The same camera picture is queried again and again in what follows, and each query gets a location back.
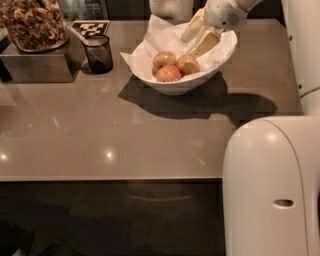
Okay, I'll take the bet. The black white marker card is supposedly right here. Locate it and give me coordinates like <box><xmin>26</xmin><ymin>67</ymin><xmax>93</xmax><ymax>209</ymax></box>
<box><xmin>71</xmin><ymin>20</ymin><xmax>110</xmax><ymax>37</ymax></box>

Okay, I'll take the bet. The steel box stand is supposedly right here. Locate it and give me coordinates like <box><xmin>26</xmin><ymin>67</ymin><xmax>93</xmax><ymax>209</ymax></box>
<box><xmin>0</xmin><ymin>35</ymin><xmax>85</xmax><ymax>83</ymax></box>

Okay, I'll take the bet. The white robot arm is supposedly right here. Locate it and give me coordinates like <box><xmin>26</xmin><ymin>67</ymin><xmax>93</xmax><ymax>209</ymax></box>
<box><xmin>223</xmin><ymin>0</ymin><xmax>320</xmax><ymax>256</ymax></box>

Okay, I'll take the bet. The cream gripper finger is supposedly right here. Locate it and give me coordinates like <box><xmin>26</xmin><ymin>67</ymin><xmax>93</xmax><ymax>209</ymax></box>
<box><xmin>180</xmin><ymin>8</ymin><xmax>207</xmax><ymax>43</ymax></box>
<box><xmin>187</xmin><ymin>29</ymin><xmax>221</xmax><ymax>58</ymax></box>

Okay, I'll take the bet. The black mesh cup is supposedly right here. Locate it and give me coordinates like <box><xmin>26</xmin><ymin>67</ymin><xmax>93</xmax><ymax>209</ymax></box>
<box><xmin>82</xmin><ymin>35</ymin><xmax>113</xmax><ymax>74</ymax></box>

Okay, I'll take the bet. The front red apple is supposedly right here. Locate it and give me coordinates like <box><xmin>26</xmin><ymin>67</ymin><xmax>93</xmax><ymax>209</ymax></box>
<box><xmin>156</xmin><ymin>65</ymin><xmax>182</xmax><ymax>82</ymax></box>

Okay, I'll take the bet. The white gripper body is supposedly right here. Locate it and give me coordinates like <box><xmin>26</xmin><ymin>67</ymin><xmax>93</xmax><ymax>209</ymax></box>
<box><xmin>204</xmin><ymin>0</ymin><xmax>249</xmax><ymax>31</ymax></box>

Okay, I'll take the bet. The white ceramic bowl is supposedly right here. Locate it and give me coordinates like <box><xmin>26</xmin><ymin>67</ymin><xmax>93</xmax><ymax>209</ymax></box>
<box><xmin>131</xmin><ymin>21</ymin><xmax>238</xmax><ymax>97</ymax></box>

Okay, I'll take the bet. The white paper liner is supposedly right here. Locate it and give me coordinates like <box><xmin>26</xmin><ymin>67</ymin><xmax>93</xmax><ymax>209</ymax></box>
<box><xmin>121</xmin><ymin>15</ymin><xmax>237</xmax><ymax>82</ymax></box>

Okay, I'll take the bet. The white appliance behind table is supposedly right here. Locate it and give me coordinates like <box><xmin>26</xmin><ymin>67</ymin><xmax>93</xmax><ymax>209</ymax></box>
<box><xmin>149</xmin><ymin>0</ymin><xmax>194</xmax><ymax>20</ymax></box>

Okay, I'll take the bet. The glass jar of granola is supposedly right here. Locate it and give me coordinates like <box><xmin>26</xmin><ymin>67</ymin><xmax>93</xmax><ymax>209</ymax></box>
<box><xmin>0</xmin><ymin>0</ymin><xmax>69</xmax><ymax>53</ymax></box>

